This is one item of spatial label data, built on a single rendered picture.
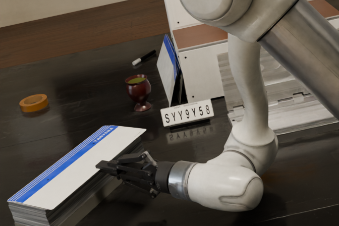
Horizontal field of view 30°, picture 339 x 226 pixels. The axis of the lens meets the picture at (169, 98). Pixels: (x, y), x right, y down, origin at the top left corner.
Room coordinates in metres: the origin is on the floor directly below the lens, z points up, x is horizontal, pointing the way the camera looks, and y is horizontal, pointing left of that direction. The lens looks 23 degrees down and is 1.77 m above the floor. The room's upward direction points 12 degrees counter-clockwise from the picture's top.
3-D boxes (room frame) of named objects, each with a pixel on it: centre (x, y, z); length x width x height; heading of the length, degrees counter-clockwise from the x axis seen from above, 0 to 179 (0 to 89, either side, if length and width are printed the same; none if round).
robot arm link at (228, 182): (1.22, -0.09, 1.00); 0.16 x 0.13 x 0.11; 53
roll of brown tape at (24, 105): (2.20, 0.50, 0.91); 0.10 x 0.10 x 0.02
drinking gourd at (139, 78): (1.97, 0.09, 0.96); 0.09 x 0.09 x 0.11
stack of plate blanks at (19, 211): (1.49, 0.27, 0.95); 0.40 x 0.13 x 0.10; 143
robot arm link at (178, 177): (1.28, 0.00, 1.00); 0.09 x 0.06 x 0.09; 143
